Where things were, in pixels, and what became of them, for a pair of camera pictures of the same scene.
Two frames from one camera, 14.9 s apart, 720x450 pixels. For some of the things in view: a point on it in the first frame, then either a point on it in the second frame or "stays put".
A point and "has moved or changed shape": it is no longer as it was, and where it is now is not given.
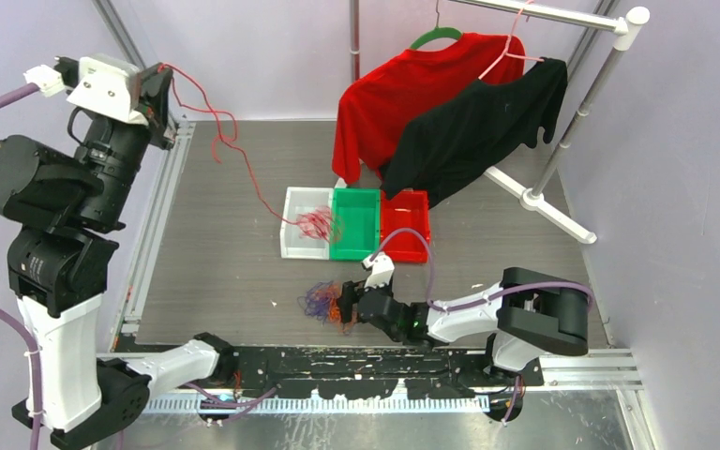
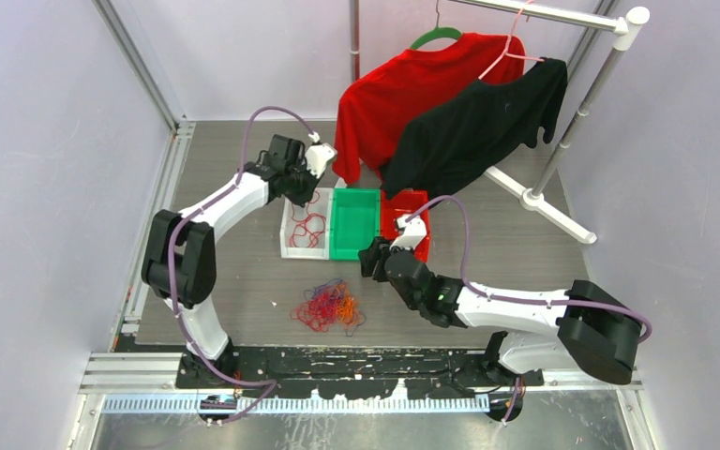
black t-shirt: x=450 y=145 stays put
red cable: x=317 y=222 -> x=306 y=231
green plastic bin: x=355 y=223 stays put
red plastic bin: x=409 y=209 stays put
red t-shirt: x=377 y=105 stays put
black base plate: x=364 y=374 stays put
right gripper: x=351 y=292 -> x=379 y=249
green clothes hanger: x=437 y=33 stays put
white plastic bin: x=293 y=245 stays put
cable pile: x=321 y=302 has moved or changed shape
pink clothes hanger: x=504 y=52 stays put
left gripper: x=154 y=103 -> x=306 y=196
